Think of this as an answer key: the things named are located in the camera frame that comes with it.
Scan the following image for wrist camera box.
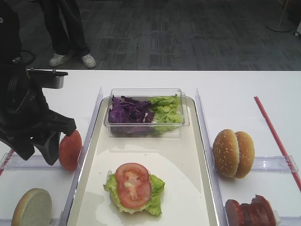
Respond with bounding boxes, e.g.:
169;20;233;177
27;68;68;89

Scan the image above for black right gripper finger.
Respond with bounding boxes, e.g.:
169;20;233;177
33;131;61;166

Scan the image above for black cable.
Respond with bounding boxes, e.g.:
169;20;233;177
11;50;37;66

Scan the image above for dark red meat patty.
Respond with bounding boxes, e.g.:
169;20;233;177
225;199;244;226

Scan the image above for upper right clear holder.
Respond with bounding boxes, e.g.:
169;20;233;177
251;155;299;173

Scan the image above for lower left clear holder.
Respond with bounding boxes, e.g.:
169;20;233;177
50;212;63;226

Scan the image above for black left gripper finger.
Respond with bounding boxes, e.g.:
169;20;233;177
47;110;77;136

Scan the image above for right clear acrylic rail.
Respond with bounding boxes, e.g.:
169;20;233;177
195;89;229;226

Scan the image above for upper left clear holder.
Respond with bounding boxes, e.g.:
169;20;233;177
0;153;62;170

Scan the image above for white right sneaker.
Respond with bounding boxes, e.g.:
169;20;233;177
81;54;96;69

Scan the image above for lower right clear holder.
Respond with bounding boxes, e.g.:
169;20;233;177
279;216;301;226

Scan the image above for lettuce leaf on bun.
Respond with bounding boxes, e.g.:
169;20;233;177
103;170;166;216

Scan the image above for standing person legs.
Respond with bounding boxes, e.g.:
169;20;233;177
39;0;90;56

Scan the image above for sesame bun top right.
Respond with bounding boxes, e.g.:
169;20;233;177
234;131;255;179

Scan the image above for sesame bun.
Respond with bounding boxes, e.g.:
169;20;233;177
212;129;239;178
234;131;255;179

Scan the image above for white left sneaker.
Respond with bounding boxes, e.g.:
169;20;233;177
49;51;73;67

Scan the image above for metal stand base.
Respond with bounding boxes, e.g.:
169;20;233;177
265;0;292;32

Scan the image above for sesame bun top left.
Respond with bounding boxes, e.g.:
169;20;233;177
212;129;239;178

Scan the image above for stack of meat slices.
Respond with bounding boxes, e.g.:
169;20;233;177
240;194;277;226

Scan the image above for green lettuce pieces in container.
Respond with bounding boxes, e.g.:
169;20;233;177
148;94;183;123

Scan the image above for purple cabbage shreds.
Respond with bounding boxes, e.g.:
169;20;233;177
108;96;155;123

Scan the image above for white metal tray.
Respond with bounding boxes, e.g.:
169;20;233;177
68;97;217;226

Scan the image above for right red strip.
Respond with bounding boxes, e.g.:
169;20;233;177
254;96;301;190

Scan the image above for clear plastic container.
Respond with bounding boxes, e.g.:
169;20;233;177
103;88;190;138

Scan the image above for white sneaker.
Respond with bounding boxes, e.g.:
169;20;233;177
49;51;73;67
81;54;96;69

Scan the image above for clear holder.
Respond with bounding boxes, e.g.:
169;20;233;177
251;155;299;173
50;212;63;226
279;216;301;226
0;153;62;170

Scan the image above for bun half standing left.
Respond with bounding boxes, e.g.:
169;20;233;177
11;188;52;226

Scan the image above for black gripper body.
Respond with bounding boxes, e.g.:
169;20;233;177
0;68;50;160

